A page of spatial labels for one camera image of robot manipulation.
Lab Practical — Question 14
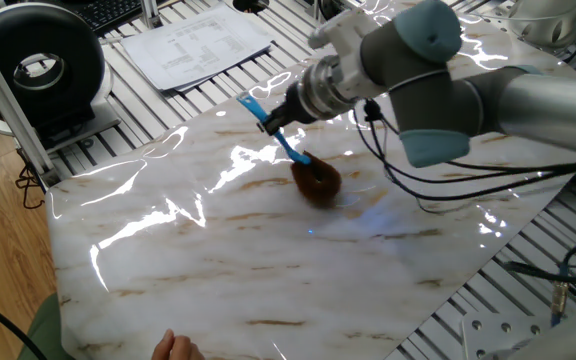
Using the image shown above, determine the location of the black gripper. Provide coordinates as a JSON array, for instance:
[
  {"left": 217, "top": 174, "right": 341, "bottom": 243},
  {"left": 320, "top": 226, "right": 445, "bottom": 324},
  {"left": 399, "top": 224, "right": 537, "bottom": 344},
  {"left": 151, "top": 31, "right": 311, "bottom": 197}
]
[{"left": 263, "top": 84, "right": 318, "bottom": 136}]

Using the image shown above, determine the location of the blue handled brown brush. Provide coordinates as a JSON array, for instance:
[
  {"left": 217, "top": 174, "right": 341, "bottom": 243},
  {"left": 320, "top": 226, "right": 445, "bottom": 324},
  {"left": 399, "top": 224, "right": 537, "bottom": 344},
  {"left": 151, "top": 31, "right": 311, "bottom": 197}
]
[{"left": 236, "top": 93, "right": 343, "bottom": 209}]

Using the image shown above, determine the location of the person right hand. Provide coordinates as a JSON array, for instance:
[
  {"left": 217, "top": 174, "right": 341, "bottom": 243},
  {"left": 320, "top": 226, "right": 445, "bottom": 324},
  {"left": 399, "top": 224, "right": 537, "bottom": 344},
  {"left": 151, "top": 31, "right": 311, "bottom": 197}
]
[{"left": 151, "top": 328, "right": 207, "bottom": 360}]

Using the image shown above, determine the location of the printed paper stack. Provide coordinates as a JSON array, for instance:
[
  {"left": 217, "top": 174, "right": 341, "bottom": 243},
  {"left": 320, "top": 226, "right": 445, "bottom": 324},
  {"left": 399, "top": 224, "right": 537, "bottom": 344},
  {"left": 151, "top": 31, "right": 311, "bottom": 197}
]
[{"left": 120, "top": 3, "right": 274, "bottom": 94}]

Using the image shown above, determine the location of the white marble pattern sheet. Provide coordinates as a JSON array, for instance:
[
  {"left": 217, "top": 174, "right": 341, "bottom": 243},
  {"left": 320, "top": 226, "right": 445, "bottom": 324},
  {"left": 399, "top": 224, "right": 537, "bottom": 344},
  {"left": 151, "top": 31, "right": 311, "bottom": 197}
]
[{"left": 45, "top": 0, "right": 576, "bottom": 360}]

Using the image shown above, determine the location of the black keyboard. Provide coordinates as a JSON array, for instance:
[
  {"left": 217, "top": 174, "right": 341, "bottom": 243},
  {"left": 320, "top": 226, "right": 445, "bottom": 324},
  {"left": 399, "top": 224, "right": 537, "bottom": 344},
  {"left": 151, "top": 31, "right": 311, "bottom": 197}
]
[{"left": 65, "top": 0, "right": 144, "bottom": 37}]

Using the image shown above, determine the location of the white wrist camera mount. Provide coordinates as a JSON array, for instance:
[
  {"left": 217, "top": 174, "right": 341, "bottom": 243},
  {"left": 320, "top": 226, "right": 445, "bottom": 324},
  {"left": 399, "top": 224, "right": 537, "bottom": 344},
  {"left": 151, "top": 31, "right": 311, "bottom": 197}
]
[{"left": 307, "top": 7, "right": 394, "bottom": 101}]

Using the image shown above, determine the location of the aluminium frame post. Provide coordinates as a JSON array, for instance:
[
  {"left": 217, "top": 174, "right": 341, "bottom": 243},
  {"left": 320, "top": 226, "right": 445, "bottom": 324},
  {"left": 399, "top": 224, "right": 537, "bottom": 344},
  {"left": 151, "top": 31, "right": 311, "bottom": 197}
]
[
  {"left": 137, "top": 0, "right": 164, "bottom": 29},
  {"left": 0, "top": 19, "right": 62, "bottom": 189}
]

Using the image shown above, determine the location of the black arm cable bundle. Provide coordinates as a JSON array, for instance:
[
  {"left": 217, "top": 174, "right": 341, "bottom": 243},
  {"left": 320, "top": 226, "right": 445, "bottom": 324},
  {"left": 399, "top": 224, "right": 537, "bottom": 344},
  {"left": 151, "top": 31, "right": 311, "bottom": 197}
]
[{"left": 352, "top": 97, "right": 576, "bottom": 216}]

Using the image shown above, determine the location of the black base cable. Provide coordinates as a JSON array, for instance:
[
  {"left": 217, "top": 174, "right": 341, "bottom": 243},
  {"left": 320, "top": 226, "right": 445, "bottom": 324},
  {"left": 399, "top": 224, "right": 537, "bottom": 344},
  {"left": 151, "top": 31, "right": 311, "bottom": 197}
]
[{"left": 505, "top": 243, "right": 576, "bottom": 307}]

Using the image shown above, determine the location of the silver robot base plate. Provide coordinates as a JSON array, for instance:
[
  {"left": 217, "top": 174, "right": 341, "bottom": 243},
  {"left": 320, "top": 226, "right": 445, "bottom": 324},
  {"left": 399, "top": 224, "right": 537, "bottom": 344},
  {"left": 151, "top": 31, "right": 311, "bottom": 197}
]
[{"left": 460, "top": 312, "right": 564, "bottom": 360}]

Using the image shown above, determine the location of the metal cable connector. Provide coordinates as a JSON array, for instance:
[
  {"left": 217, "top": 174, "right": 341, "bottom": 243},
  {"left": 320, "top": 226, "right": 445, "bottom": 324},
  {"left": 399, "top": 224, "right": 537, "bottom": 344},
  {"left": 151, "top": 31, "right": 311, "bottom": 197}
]
[{"left": 550, "top": 279, "right": 569, "bottom": 327}]

